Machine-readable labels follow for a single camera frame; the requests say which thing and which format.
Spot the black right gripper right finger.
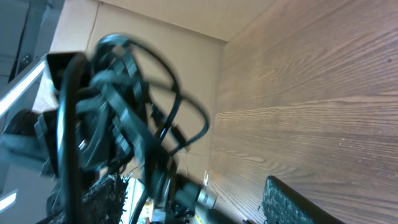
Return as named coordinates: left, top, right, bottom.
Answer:
left=262, top=175, right=343, bottom=224

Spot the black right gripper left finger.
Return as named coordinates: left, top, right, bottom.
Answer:
left=38, top=174, right=128, bottom=224

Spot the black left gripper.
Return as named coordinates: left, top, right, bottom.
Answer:
left=1, top=52, right=90, bottom=174

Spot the black cable bundle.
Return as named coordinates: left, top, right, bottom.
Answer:
left=34, top=33, right=218, bottom=224

